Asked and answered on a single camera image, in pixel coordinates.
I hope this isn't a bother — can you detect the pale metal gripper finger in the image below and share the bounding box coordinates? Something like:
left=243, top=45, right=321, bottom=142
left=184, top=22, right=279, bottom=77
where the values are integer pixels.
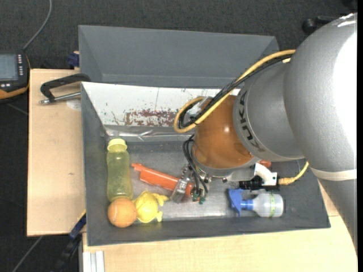
left=180, top=164, right=191, bottom=182
left=170, top=179, right=190, bottom=204

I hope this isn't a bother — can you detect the yellow toy duck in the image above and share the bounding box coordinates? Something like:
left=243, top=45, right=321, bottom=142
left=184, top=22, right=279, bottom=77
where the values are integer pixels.
left=133, top=190, right=170, bottom=224

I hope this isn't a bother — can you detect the orange ball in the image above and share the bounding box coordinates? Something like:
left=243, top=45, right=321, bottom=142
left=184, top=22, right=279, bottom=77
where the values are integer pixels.
left=107, top=198, right=138, bottom=228

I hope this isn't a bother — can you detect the yellow clear plastic bottle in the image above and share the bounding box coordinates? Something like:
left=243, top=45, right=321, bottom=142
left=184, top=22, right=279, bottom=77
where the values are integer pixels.
left=106, top=138, right=134, bottom=203

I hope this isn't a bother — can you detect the white spray bottle blue head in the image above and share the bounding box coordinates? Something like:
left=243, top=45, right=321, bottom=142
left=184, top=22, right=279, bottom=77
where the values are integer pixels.
left=226, top=188, right=285, bottom=218

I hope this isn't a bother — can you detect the grey metal bin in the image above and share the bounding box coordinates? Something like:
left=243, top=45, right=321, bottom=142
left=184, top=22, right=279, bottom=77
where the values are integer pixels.
left=78, top=24, right=332, bottom=247

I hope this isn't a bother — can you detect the pale wood flat board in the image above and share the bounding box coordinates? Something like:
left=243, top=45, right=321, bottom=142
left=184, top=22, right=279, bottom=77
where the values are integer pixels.
left=27, top=68, right=86, bottom=237

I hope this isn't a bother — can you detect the black cylinder on white bracket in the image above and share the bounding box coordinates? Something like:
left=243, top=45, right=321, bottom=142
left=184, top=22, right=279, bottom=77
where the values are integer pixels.
left=238, top=163, right=280, bottom=192

